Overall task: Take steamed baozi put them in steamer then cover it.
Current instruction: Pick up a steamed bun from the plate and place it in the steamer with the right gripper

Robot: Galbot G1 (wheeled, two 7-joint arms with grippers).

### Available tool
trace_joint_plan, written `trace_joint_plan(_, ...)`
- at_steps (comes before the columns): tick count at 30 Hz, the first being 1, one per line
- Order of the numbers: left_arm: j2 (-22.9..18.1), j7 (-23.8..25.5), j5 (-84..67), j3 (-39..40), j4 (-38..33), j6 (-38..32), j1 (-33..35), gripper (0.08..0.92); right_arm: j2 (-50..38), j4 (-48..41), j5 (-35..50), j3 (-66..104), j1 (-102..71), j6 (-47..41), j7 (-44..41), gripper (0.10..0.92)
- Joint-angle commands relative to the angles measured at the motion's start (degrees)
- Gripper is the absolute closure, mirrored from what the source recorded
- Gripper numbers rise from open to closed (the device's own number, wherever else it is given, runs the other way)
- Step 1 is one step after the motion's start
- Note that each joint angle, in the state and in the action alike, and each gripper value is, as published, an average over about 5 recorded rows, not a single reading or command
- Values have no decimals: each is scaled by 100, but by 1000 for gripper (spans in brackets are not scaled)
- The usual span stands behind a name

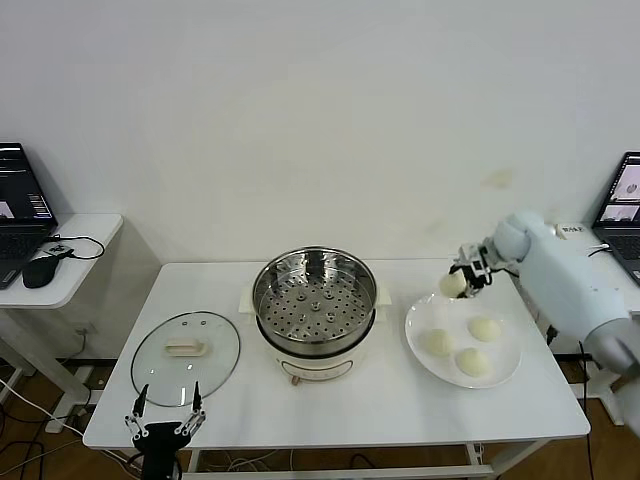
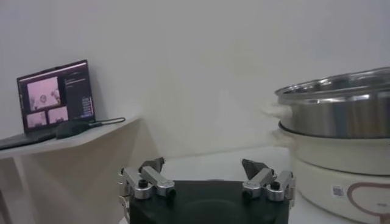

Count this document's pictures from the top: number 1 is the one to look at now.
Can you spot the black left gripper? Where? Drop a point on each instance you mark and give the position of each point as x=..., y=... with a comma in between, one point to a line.
x=160, y=440

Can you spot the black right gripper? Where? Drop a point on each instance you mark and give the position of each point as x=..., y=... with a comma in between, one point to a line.
x=484, y=269

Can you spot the white steamed baozi bun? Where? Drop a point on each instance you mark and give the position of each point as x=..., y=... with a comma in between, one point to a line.
x=484, y=329
x=452, y=284
x=472, y=361
x=437, y=342

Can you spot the glass pot lid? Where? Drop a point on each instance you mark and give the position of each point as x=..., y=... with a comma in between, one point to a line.
x=200, y=360

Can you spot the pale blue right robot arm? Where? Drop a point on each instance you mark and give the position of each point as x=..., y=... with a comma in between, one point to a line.
x=565, y=280

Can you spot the perforated steel steamer basket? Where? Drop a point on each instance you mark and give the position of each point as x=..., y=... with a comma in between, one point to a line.
x=300, y=310

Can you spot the white round plate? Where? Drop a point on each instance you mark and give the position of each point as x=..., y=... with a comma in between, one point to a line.
x=430, y=315

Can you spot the white power strip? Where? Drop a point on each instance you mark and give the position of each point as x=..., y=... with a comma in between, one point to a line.
x=56, y=426

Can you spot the white printed label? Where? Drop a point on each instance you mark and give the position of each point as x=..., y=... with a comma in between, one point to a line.
x=572, y=230

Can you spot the white side desk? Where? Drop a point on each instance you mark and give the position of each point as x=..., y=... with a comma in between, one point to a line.
x=85, y=235
x=612, y=271

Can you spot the cream electric cooker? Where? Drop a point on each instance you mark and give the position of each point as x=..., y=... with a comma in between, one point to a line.
x=315, y=367

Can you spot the black open laptop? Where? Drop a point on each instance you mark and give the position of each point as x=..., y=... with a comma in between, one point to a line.
x=625, y=200
x=20, y=200

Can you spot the black computer mouse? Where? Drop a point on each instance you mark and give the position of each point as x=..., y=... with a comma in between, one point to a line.
x=40, y=272

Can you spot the small black usb hub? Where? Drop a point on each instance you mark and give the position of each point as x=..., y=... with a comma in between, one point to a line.
x=59, y=250

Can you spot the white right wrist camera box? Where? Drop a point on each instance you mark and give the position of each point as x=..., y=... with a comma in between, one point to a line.
x=472, y=250

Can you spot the white wall socket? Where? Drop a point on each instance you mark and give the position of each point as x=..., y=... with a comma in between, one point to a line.
x=82, y=330

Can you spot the white table frame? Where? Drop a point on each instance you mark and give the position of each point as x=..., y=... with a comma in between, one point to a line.
x=325, y=471

